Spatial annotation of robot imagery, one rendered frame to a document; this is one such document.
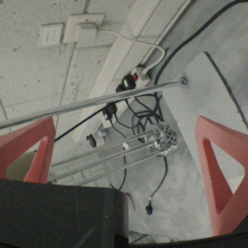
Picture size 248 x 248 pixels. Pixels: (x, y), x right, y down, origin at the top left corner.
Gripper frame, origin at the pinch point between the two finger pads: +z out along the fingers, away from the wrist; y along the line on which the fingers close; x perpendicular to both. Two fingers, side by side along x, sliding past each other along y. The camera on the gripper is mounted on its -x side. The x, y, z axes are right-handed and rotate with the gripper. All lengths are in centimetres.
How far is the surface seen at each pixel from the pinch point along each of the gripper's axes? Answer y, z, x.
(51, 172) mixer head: 10.3, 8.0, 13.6
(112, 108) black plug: 5, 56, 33
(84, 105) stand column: 7.2, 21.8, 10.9
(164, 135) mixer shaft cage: -7.2, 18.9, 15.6
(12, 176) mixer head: 14.9, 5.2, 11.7
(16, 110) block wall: 38, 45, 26
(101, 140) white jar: 13, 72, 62
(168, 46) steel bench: -11.8, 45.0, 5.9
